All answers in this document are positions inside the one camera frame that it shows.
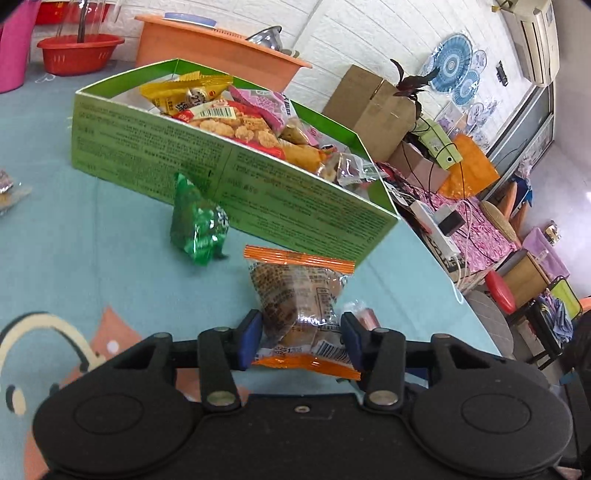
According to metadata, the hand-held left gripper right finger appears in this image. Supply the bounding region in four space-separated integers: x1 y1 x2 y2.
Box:
339 311 499 411

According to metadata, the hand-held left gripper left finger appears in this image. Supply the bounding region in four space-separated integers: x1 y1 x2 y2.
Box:
106 308 264 412

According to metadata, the orange-edged clear cake packet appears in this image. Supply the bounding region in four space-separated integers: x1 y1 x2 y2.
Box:
244 246 363 381

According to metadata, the orange yellow snack packet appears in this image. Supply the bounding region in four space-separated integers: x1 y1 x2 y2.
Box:
279 117 333 175

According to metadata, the green cardboard box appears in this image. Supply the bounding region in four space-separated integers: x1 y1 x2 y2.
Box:
70 58 399 268

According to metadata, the red cracker packet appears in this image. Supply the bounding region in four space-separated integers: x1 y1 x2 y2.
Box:
173 99 287 160

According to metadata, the pink barcode snack packet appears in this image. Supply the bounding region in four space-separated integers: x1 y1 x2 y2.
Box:
228 85 296 132

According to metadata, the green foil snack packet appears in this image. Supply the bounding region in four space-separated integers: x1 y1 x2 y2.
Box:
170 173 230 266

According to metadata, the grey round stool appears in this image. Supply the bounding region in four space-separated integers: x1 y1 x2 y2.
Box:
464 291 513 356

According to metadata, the white power strip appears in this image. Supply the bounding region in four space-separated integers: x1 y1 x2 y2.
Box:
409 200 462 259

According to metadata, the black power adapter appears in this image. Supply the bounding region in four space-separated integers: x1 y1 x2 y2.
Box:
438 211 465 236

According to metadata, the red stool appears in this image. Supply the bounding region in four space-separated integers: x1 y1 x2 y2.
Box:
485 270 518 315

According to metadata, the pink floral cloth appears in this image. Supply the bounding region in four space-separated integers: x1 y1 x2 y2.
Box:
383 161 522 282

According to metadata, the teal printed tablecloth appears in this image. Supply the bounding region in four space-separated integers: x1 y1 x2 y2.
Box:
0 60 504 480

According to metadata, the small brown cardboard box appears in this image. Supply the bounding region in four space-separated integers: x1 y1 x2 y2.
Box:
390 141 448 192

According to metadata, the woven round cushion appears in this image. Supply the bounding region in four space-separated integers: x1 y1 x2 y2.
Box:
480 200 520 243

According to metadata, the orange bag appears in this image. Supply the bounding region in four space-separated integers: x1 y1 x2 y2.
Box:
438 134 502 199

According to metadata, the small pale green box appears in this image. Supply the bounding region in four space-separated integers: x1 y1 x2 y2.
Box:
418 119 464 169

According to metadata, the purple plastic box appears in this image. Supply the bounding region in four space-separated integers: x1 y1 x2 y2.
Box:
522 226 571 278

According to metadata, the large brown cardboard box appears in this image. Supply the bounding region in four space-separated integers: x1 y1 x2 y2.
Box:
322 65 419 160

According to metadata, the purple-leaf plant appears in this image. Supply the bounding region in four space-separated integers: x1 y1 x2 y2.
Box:
390 58 439 121

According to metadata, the medium blue paper fan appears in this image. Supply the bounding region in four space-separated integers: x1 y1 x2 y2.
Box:
452 69 480 106

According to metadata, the small clear wrapped snack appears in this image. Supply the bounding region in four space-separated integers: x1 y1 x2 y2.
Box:
0 170 33 213

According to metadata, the orange plastic basin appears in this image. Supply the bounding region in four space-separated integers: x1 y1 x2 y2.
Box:
134 15 314 93

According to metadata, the steel bowl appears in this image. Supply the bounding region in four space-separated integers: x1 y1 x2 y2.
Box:
245 25 283 47

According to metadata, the blue plate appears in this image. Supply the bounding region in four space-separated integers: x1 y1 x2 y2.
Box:
164 12 218 28

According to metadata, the red plastic basin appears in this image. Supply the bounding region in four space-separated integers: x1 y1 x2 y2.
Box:
37 33 125 77

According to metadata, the white air conditioner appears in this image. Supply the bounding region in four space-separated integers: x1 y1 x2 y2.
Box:
501 0 560 86

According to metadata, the clear glass pitcher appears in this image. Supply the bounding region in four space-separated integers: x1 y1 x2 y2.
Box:
58 0 116 44

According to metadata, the pink insulated bottle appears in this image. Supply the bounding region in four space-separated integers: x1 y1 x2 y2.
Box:
0 0 42 94

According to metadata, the red wall calendar poster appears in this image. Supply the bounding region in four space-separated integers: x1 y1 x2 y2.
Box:
34 0 70 26

